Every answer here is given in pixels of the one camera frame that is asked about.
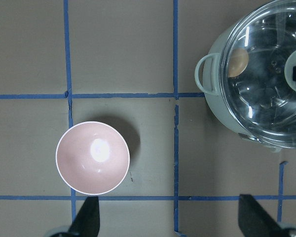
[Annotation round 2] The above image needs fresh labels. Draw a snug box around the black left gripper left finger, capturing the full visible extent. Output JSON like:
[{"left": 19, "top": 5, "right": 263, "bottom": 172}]
[{"left": 68, "top": 197, "right": 100, "bottom": 237}]

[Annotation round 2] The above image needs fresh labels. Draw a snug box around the brown egg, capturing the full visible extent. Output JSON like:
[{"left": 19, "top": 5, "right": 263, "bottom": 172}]
[{"left": 228, "top": 48, "right": 249, "bottom": 78}]

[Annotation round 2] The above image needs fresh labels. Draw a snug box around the pale green electric pot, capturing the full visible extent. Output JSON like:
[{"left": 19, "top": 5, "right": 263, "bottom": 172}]
[{"left": 194, "top": 14, "right": 296, "bottom": 154}]

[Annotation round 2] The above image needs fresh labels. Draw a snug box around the glass pot lid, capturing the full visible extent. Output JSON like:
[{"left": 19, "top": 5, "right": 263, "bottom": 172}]
[{"left": 219, "top": 0, "right": 296, "bottom": 148}]

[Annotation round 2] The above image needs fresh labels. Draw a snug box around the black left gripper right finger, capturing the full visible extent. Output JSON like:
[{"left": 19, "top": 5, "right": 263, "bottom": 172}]
[{"left": 238, "top": 194, "right": 282, "bottom": 237}]

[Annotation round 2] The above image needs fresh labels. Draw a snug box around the pink bowl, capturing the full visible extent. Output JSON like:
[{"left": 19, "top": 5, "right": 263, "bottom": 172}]
[{"left": 55, "top": 121, "right": 130, "bottom": 196}]

